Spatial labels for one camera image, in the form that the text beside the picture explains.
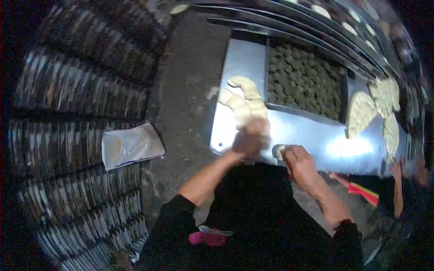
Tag person's body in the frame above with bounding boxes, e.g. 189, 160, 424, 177
141, 163, 365, 271

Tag rack of stacked metal trays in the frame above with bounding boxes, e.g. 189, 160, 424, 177
7, 0, 170, 271

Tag white dough rope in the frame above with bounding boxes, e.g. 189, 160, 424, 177
218, 76, 270, 131

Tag person's right fingers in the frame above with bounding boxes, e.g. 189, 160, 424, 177
282, 145, 308, 164

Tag red yellow striped cloth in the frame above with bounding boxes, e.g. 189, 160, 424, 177
347, 182, 380, 208

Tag person's right hand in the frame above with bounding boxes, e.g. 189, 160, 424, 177
282, 145, 321, 194

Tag white sack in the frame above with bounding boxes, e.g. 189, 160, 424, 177
101, 122, 166, 171

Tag small white dough piece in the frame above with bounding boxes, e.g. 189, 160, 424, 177
273, 144, 287, 162

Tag tray of green filling balls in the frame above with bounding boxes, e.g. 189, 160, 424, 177
264, 37, 349, 123

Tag person's left hand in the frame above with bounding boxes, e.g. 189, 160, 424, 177
231, 117, 271, 160

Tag pile of flat dough wrappers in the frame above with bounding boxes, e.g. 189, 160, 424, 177
345, 77, 402, 162

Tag steel work table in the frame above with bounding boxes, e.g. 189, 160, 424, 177
209, 38, 412, 177

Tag person's left fingers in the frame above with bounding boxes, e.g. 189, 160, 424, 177
245, 117, 271, 138

